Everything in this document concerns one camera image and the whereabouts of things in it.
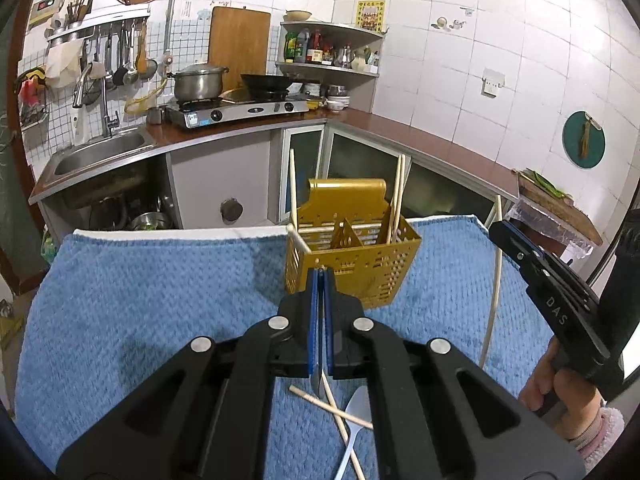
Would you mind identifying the metal utensil rack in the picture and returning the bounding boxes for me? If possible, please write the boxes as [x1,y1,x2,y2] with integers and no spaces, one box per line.
[46,6,152,43]

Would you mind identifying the wooden cutting board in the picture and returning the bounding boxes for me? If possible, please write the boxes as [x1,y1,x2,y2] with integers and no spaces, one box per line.
[207,6,272,93]

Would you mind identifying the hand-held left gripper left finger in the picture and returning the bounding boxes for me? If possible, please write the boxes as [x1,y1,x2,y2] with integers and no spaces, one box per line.
[56,267,322,480]

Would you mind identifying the black wok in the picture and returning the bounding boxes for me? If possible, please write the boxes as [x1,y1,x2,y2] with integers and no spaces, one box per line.
[240,73,301,100]

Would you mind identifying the brown kitchen counter with cabinets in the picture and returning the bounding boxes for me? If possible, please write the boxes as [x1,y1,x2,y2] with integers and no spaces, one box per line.
[27,107,521,231]

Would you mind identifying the metal corner shelf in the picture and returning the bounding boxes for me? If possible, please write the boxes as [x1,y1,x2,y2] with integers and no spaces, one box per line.
[275,21,390,78]

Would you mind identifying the steel cooking pot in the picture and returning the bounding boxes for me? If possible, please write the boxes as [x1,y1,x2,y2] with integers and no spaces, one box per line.
[167,62,230,102]

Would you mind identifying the yellow perforated utensil holder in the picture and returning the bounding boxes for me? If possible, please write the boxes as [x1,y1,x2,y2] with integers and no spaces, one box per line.
[284,177,422,310]

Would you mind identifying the person's right hand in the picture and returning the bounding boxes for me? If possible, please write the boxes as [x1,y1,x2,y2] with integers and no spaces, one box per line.
[519,337,606,438]

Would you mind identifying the yellow wall picture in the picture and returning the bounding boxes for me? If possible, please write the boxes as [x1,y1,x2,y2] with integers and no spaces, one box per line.
[356,0,387,32]

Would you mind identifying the yellow electrical box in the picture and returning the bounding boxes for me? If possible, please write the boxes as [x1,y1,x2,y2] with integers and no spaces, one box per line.
[27,0,66,28]

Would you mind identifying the stack of white bowls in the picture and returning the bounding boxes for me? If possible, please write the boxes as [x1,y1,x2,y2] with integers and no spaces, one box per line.
[300,82,351,113]

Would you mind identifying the thick wooden chopping block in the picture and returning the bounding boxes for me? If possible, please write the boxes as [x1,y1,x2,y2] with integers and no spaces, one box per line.
[515,170,603,246]

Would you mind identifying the row of hanging kitchen utensils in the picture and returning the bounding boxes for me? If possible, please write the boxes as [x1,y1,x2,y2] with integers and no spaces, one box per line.
[82,20,160,106]

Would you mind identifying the chrome faucet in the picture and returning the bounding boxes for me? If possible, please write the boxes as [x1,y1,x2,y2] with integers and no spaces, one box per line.
[72,62,121,138]

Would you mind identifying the steel basin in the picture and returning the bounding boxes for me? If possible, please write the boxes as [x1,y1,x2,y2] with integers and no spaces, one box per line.
[130,211,173,231]

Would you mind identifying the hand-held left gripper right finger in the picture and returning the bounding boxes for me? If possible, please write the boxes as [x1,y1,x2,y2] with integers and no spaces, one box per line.
[323,269,585,480]

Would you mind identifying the steel gas stove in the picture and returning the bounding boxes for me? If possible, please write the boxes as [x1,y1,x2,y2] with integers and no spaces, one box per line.
[165,91,311,129]

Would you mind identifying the yellow hose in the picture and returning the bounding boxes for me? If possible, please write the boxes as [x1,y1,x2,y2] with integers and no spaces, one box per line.
[123,72,168,116]

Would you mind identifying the wire basket with cloths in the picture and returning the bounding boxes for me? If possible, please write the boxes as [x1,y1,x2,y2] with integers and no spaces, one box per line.
[17,67,51,128]

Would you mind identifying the white cloth bag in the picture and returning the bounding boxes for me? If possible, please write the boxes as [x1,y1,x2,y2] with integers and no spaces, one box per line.
[44,40,83,88]

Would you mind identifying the light blue plastic spoon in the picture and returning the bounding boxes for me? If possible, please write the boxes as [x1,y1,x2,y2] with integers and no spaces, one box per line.
[334,386,372,480]

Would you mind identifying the green vegetables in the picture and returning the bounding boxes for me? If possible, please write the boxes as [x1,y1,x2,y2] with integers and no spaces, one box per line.
[520,169,568,198]

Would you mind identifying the wooden chopstick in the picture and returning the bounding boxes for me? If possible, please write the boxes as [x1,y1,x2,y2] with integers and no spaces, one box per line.
[479,194,503,370]
[395,155,408,236]
[320,372,367,480]
[389,154,404,243]
[288,148,299,232]
[288,385,375,431]

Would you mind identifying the green round board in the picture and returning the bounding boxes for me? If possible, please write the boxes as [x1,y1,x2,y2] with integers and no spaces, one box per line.
[562,111,606,167]

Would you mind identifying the dark wooden glass door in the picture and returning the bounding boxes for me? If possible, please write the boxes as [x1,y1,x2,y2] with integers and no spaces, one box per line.
[0,5,48,293]

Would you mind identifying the white wall socket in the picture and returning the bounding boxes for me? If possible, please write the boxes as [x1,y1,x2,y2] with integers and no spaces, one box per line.
[481,69,506,98]

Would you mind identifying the blue knitted blanket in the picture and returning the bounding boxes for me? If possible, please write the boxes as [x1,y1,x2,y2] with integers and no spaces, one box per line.
[15,215,556,480]

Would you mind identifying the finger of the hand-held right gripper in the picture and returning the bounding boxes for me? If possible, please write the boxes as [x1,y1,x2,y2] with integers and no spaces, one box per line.
[488,221,557,287]
[501,220,587,287]

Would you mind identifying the person's right forearm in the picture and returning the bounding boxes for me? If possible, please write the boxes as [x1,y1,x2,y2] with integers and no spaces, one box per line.
[567,405,627,468]

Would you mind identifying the metal wall pipe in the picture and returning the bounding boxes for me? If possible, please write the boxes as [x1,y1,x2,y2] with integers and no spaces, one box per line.
[162,0,183,76]

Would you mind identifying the plastic covered stand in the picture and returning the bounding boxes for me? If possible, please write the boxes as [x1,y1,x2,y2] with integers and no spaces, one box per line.
[507,200,601,261]

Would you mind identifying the steel sink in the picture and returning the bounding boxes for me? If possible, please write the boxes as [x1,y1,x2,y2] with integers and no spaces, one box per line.
[27,127,158,206]

